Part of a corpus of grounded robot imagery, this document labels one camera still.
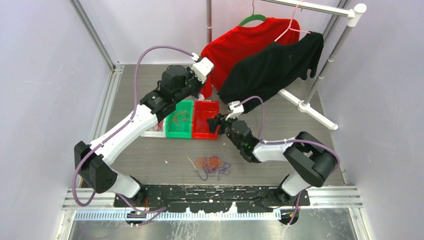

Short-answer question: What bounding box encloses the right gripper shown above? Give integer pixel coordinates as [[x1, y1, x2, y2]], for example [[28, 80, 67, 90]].
[[207, 111, 243, 150]]

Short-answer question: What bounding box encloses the orange cable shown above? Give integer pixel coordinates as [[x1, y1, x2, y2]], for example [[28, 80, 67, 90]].
[[168, 109, 192, 132]]

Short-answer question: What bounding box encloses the cable pile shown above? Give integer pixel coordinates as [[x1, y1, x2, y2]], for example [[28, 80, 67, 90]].
[[193, 154, 232, 182]]

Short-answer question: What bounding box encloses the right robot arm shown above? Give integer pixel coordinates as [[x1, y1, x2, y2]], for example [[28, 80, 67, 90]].
[[206, 114, 340, 206]]

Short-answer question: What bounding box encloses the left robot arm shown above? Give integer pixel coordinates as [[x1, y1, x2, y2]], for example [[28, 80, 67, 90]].
[[72, 63, 211, 207]]

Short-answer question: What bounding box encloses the red plastic bin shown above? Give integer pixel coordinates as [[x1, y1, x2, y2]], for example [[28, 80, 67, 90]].
[[191, 100, 220, 140]]

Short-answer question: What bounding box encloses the green plastic bin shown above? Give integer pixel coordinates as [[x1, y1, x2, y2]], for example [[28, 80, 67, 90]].
[[164, 100, 195, 139]]

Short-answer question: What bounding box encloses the white plastic bin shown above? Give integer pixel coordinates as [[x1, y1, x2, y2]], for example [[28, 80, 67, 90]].
[[140, 121, 166, 138]]

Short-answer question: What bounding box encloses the black t-shirt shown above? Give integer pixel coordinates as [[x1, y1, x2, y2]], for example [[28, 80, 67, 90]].
[[217, 32, 324, 113]]

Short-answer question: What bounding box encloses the red t-shirt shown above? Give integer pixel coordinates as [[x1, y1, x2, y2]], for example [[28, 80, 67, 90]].
[[200, 17, 300, 99]]

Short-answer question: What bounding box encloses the green clothes hanger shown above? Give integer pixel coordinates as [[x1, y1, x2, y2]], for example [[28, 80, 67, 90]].
[[238, 0, 267, 27]]

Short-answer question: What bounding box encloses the pink clothes hanger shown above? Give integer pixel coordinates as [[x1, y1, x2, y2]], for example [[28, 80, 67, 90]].
[[274, 0, 311, 42]]

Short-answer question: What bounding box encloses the white clothes rack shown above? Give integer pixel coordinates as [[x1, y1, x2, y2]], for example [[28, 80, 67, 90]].
[[198, 0, 368, 131]]

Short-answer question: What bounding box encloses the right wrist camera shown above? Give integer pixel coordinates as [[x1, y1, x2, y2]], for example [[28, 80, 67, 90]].
[[225, 101, 244, 121]]

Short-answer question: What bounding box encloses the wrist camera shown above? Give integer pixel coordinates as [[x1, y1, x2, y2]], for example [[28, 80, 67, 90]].
[[225, 101, 244, 121], [191, 56, 215, 84]]

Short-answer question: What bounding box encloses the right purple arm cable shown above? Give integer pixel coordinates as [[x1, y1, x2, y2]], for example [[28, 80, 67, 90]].
[[240, 96, 341, 173]]

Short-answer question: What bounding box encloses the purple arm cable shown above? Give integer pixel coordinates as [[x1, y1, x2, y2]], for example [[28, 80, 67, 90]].
[[71, 45, 201, 208], [240, 96, 341, 173]]

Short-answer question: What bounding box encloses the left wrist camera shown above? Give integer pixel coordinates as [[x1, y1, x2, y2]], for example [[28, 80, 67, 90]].
[[191, 56, 215, 84]]

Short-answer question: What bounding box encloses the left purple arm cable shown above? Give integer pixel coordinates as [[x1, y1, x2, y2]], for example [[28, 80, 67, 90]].
[[71, 45, 201, 208]]

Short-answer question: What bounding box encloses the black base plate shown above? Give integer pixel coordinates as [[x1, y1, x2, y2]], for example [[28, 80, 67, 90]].
[[114, 184, 311, 215]]

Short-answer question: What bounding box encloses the white cable duct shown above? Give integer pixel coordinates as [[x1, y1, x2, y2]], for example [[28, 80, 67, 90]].
[[74, 209, 282, 221]]

